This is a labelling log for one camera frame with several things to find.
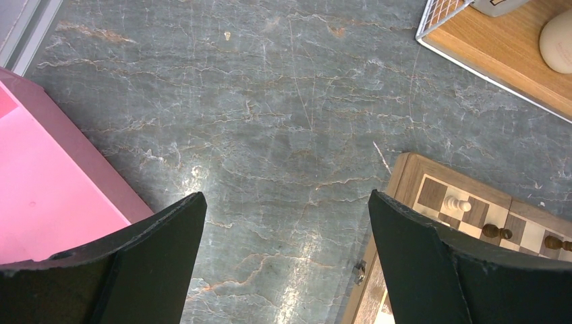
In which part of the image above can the wooden chess board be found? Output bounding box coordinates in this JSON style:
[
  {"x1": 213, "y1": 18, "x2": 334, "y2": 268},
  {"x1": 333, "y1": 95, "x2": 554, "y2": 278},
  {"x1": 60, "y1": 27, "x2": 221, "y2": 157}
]
[{"x1": 341, "y1": 153, "x2": 571, "y2": 323}]

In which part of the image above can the dark chess piece top row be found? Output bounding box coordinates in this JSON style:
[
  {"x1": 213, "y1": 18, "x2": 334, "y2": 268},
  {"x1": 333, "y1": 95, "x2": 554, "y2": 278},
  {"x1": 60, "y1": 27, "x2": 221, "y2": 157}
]
[{"x1": 544, "y1": 236, "x2": 572, "y2": 252}]

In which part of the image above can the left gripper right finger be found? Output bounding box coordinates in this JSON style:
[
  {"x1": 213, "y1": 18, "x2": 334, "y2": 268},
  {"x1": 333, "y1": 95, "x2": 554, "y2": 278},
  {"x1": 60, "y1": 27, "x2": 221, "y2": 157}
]
[{"x1": 368, "y1": 190, "x2": 571, "y2": 323}]

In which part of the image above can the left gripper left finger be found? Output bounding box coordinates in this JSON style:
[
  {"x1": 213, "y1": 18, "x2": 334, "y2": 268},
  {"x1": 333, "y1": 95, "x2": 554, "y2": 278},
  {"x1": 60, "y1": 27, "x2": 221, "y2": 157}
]
[{"x1": 1, "y1": 192, "x2": 207, "y2": 323}]

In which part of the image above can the white pawn corner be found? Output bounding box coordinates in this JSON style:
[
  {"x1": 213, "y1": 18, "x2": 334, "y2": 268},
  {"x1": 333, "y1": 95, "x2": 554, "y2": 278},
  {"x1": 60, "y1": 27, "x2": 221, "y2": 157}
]
[{"x1": 443, "y1": 196, "x2": 472, "y2": 212}]

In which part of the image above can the pink tray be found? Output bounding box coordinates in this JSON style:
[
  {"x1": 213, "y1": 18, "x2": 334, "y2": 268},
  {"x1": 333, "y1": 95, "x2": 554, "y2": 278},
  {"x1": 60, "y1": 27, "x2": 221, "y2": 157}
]
[{"x1": 1, "y1": 69, "x2": 152, "y2": 264}]

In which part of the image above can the white wire wooden shelf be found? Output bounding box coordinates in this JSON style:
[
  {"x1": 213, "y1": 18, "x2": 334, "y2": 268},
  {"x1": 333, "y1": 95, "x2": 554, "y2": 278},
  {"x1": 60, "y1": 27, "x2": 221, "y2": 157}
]
[{"x1": 416, "y1": 0, "x2": 571, "y2": 122}]

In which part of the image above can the cream bottle pink lettering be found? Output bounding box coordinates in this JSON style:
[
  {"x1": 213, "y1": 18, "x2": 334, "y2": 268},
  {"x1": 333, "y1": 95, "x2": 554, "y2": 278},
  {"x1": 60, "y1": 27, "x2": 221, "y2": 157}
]
[{"x1": 539, "y1": 9, "x2": 571, "y2": 74}]

